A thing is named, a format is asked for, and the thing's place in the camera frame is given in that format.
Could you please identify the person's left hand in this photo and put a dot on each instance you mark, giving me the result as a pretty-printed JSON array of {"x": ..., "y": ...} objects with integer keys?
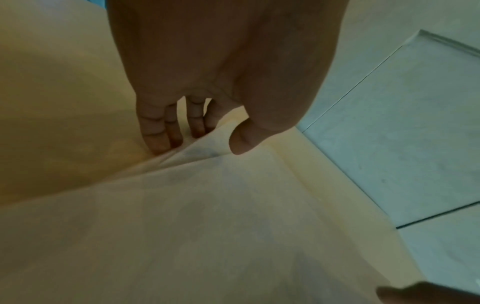
[{"x": 225, "y": 53}]

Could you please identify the person's right hand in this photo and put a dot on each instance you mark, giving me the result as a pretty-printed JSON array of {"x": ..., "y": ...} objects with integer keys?
[{"x": 423, "y": 294}]

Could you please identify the cream fabric sheet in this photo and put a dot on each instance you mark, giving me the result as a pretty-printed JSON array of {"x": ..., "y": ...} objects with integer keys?
[{"x": 187, "y": 222}]

